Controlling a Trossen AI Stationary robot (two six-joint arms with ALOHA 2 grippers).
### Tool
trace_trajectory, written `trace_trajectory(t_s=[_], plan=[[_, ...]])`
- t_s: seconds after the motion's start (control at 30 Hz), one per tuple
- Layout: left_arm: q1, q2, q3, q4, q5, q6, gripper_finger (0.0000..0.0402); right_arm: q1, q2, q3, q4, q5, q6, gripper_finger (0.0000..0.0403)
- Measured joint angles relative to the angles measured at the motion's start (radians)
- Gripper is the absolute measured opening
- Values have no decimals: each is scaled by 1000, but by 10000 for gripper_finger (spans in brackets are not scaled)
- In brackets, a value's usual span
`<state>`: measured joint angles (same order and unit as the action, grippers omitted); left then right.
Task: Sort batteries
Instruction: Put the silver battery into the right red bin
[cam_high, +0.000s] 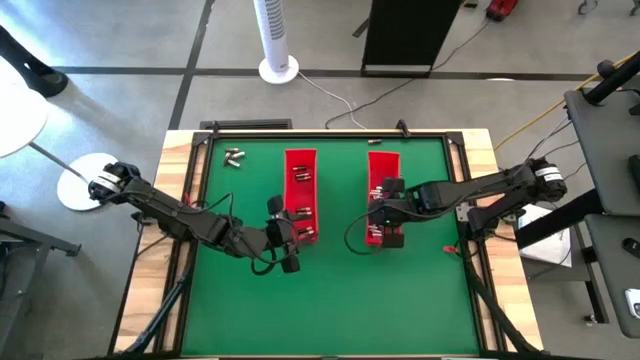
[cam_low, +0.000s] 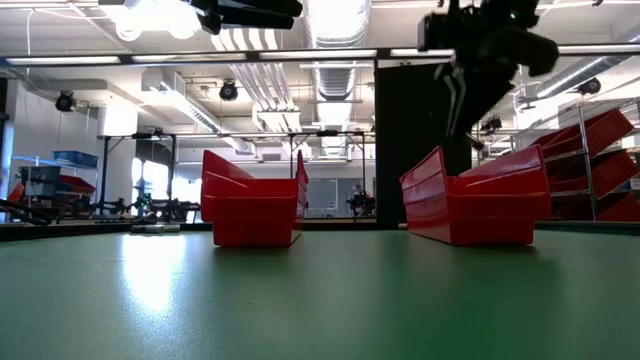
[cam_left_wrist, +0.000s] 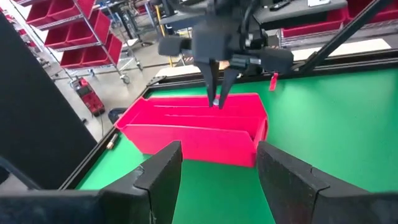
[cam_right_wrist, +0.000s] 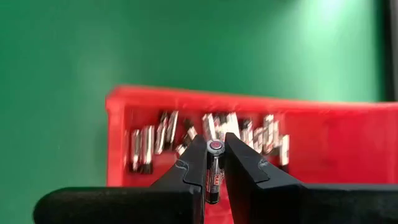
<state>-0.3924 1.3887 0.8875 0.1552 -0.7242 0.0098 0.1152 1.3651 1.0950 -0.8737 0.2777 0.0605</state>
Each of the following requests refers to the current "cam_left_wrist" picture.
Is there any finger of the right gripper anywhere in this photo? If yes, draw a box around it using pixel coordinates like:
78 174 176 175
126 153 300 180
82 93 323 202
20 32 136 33
219 68 242 110
203 60 220 108

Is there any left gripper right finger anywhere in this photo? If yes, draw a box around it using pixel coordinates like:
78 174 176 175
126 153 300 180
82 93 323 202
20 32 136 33
256 141 368 224

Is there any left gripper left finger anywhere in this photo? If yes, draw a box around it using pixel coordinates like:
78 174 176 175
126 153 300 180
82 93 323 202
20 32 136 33
99 140 183 224

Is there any red plastic bin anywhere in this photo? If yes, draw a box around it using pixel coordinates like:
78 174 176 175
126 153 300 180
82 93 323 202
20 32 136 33
114 92 269 168

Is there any green table mat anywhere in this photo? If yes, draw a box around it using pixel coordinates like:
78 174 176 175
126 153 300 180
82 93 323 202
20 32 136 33
76 67 398 224

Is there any black remote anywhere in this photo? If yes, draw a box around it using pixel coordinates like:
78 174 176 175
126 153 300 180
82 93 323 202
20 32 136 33
269 0 292 12

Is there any black clamp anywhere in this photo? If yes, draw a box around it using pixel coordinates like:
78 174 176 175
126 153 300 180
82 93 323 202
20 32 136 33
108 107 128 124

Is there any dark grey desk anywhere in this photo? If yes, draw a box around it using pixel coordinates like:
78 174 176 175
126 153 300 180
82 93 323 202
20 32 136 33
253 0 348 31

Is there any red storage bin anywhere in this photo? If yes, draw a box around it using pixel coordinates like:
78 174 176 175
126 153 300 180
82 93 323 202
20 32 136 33
281 0 398 39

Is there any red floor device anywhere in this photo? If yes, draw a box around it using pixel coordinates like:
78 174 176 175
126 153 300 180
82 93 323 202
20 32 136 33
70 77 106 118

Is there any black diagonal bar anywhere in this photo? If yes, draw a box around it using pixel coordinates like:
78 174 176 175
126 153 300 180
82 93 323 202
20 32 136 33
298 0 393 73

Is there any black cabinet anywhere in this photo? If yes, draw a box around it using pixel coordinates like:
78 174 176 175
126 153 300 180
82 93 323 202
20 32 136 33
0 12 99 190

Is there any red cable connector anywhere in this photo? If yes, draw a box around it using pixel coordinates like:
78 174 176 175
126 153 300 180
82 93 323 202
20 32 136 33
269 72 279 92

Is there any chrome wire shelf rack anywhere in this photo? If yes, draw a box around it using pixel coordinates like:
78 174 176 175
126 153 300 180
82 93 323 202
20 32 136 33
12 0 144 85

